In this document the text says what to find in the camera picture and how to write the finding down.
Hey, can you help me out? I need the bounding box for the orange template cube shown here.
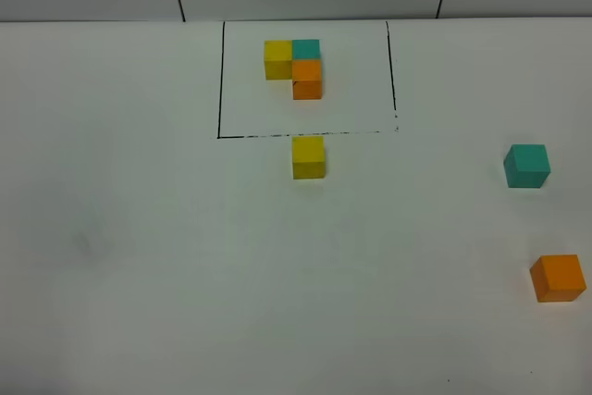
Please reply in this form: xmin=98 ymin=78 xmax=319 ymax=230
xmin=292 ymin=59 xmax=323 ymax=100

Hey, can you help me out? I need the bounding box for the yellow template cube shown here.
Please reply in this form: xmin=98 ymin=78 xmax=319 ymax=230
xmin=264 ymin=40 xmax=292 ymax=80

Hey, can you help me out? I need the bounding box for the teal template cube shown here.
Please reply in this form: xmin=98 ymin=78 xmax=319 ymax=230
xmin=291 ymin=39 xmax=321 ymax=60

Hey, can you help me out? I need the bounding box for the loose orange cube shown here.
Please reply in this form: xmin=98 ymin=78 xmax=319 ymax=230
xmin=530 ymin=254 xmax=587 ymax=302

